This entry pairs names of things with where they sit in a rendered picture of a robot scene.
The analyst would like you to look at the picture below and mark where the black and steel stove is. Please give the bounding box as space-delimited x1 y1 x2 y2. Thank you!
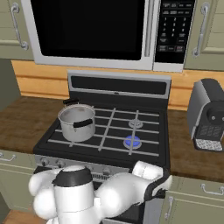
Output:
32 69 172 224

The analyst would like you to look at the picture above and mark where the blue burner flame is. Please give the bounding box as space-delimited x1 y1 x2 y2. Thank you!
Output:
122 135 144 150

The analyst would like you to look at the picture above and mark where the silver stove knob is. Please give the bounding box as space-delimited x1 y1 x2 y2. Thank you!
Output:
101 166 114 176
39 157 51 166
55 159 67 169

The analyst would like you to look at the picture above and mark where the silver and black microwave oven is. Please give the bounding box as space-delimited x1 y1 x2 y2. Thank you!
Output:
20 0 197 74

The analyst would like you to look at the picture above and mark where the grey and black coffee machine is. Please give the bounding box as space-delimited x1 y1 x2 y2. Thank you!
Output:
186 78 224 153

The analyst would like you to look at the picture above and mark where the green drawer front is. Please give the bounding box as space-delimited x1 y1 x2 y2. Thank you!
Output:
0 150 38 173
170 174 224 206

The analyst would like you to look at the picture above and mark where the green base cupboard door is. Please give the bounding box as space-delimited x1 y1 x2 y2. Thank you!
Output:
0 169 37 212
158 192 224 224

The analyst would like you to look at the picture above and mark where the steel pot with black handles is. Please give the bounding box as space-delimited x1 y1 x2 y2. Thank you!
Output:
57 98 97 144

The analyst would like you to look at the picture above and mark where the silver microwave door handle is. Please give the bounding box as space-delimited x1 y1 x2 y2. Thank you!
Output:
144 0 155 58

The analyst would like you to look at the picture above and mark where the silver cupboard door handle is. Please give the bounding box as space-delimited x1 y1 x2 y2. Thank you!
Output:
164 195 175 221
191 2 211 58
10 2 30 51

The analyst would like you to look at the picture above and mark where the silver drawer handle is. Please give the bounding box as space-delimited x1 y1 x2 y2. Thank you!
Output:
0 152 18 163
200 183 224 196

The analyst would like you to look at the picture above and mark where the green wall cupboard door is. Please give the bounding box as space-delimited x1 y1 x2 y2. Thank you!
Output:
183 0 224 72
0 0 35 61

